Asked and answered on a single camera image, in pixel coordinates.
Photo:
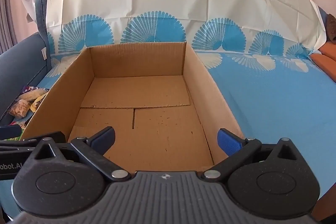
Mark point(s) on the blue white printed sheet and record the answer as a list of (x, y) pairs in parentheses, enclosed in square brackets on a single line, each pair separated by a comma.
[(262, 98)]

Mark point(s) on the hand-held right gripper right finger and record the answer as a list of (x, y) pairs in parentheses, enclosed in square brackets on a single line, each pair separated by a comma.
[(229, 142)]

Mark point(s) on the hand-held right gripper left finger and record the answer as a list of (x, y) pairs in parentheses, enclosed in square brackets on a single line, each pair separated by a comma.
[(106, 136)]

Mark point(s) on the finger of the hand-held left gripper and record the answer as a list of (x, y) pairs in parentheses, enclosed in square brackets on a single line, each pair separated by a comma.
[(18, 144), (9, 131)]

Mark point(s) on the pale cracker sleeve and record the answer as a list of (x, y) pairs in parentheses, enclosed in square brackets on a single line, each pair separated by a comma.
[(34, 95)]

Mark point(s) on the brown cardboard box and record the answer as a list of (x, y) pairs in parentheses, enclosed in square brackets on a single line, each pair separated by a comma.
[(157, 134)]

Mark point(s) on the orange cushion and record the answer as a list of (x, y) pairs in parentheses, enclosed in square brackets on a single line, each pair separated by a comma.
[(324, 66), (329, 52)]

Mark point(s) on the yellow bar packet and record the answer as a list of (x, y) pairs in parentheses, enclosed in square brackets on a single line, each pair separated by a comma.
[(35, 104)]

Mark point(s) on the blue fabric sofa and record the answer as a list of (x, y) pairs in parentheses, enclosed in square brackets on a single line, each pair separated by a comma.
[(18, 69)]

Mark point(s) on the brown cloth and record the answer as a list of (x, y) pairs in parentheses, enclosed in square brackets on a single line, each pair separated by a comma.
[(331, 29)]

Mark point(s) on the clear bag of round crackers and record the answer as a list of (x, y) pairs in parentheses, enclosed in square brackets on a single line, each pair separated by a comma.
[(19, 108)]

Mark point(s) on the grey curtain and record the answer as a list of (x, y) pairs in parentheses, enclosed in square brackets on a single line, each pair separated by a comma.
[(5, 16)]

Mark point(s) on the purple snack packet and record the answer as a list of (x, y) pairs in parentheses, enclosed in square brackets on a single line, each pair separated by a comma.
[(27, 88)]

